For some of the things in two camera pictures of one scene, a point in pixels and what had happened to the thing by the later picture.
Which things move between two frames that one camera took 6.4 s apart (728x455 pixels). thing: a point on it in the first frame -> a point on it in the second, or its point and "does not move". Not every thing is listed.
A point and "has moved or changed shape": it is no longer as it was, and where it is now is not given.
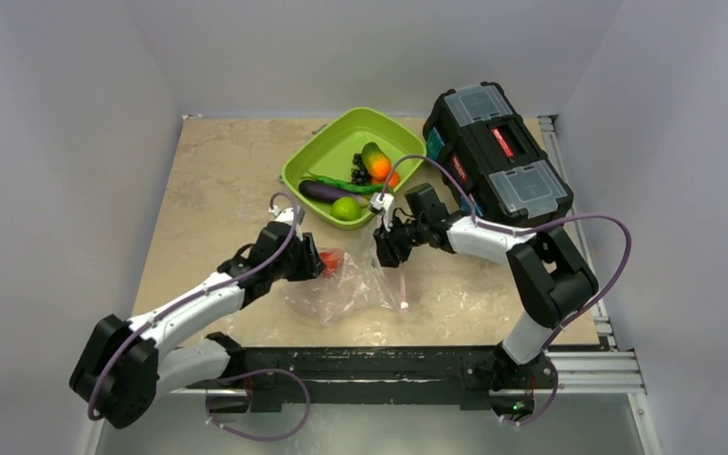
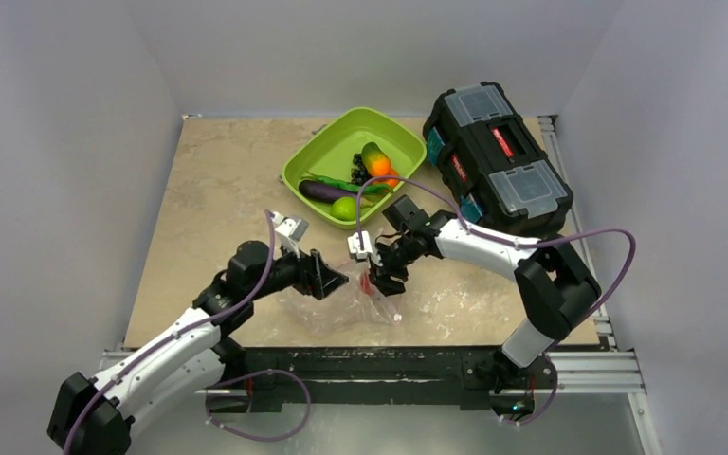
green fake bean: x=363 y=189 does not move
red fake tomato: x=330 y=261 -> x=366 y=283
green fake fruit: x=345 y=209 does not move
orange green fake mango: x=375 y=161 does not move
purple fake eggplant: x=319 y=191 does not move
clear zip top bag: x=352 y=283 has moved or changed shape
